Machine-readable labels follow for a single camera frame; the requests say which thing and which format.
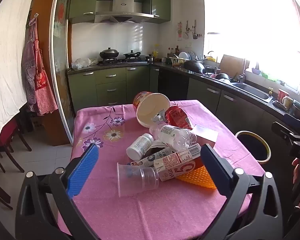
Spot black lidded frying pan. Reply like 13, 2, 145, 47
123, 50, 142, 59

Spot large black wok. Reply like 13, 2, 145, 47
183, 59, 207, 75

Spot wooden cutting board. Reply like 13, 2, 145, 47
219, 54, 245, 77

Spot white cloth curtain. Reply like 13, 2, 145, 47
0, 0, 40, 148

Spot steel sink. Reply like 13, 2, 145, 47
231, 82, 273, 103

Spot sliding glass door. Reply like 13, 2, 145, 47
50, 0, 77, 145

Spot dish rack with plates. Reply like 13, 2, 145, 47
170, 51, 197, 64

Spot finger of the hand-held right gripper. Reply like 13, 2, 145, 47
271, 121, 300, 142
283, 113, 300, 133

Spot clear plastic cup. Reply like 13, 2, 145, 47
116, 162, 160, 197

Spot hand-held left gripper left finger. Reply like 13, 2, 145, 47
15, 144, 100, 240

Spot clear plastic water bottle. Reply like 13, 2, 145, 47
149, 124, 198, 148

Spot red soda can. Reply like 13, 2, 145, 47
164, 105, 193, 130

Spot yellow rimmed trash bin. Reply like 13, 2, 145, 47
235, 130, 272, 165

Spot purple checked apron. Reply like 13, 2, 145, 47
21, 17, 40, 113

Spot pink floral tablecloth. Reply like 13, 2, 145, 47
57, 99, 265, 240

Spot green base cabinets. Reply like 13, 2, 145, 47
67, 66, 150, 110

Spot kitchen window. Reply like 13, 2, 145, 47
204, 0, 300, 90

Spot steel range hood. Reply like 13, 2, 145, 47
94, 0, 154, 24

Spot cream mug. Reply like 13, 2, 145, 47
282, 96, 294, 109

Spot white paper packet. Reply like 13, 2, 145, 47
191, 124, 219, 143

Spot red instant noodle cup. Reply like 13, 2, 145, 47
132, 91, 171, 128

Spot red white milk carton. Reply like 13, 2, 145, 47
154, 143, 202, 182

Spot green wall cabinets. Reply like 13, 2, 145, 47
69, 0, 172, 25

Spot silver foil wrapper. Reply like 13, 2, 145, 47
151, 109, 167, 123

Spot hanging kitchen utensils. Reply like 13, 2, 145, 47
176, 20, 203, 40

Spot clear plastic bag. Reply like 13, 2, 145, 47
71, 57, 99, 70

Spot white pill bottle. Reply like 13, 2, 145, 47
126, 133, 154, 161

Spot steel faucet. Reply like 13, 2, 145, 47
237, 57, 248, 84

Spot black pot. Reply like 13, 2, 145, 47
216, 73, 232, 83

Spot dark base cabinets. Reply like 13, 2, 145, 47
150, 67, 300, 180

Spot red mug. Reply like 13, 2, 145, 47
277, 88, 290, 103

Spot red checked apron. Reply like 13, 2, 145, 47
34, 40, 58, 117

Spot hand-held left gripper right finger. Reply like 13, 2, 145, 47
200, 144, 284, 240

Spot red seat wooden chair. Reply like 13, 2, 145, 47
0, 119, 32, 173

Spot black lidded wok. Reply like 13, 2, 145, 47
99, 47, 120, 60

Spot gas stove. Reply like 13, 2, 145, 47
98, 57, 149, 66

